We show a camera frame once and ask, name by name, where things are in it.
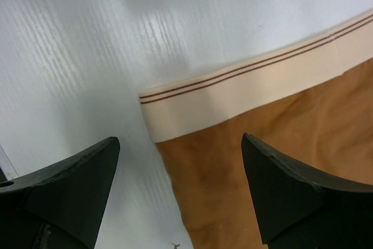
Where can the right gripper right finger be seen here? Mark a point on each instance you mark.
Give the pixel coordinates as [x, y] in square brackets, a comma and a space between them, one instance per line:
[299, 206]

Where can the brown underwear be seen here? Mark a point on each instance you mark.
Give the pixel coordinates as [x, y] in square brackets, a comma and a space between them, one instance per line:
[311, 101]

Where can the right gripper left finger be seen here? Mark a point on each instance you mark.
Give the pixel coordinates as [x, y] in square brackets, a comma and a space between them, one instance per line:
[61, 205]

